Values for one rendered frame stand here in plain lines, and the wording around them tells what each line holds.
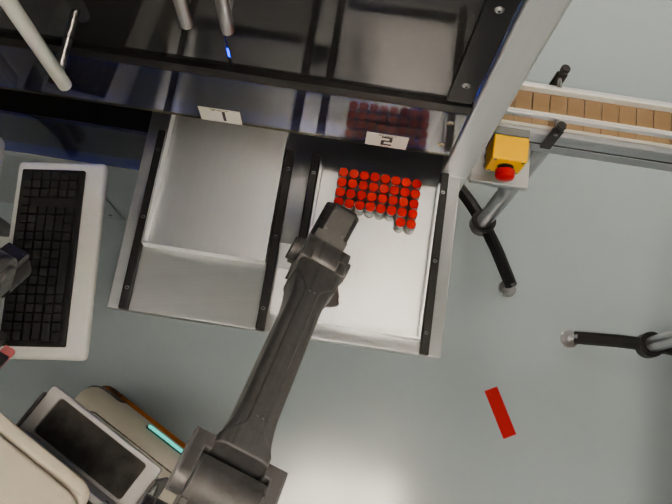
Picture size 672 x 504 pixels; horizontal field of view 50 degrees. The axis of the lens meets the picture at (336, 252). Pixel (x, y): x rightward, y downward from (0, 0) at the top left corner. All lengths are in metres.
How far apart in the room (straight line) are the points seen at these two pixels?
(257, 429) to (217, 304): 0.76
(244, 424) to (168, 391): 1.63
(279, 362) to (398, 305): 0.70
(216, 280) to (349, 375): 0.94
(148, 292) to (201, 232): 0.17
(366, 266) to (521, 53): 0.60
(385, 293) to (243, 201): 0.36
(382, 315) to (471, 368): 0.96
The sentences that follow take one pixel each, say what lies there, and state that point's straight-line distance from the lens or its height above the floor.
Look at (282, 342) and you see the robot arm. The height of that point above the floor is 1.51.
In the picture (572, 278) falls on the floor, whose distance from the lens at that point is 2.60.
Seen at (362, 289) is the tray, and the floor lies 0.88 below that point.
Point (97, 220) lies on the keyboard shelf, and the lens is 1.72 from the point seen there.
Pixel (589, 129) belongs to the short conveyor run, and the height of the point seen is 0.93.
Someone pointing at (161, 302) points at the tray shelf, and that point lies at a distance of 1.56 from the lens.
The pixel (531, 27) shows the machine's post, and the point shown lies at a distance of 1.11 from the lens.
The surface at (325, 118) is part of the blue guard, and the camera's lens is 1.44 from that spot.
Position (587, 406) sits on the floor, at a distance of 2.54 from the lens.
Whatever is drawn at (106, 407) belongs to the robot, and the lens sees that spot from 2.18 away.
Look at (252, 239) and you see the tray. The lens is 1.56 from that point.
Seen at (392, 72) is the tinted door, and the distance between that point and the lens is 1.27.
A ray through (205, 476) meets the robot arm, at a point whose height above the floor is 1.62.
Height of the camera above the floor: 2.38
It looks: 75 degrees down
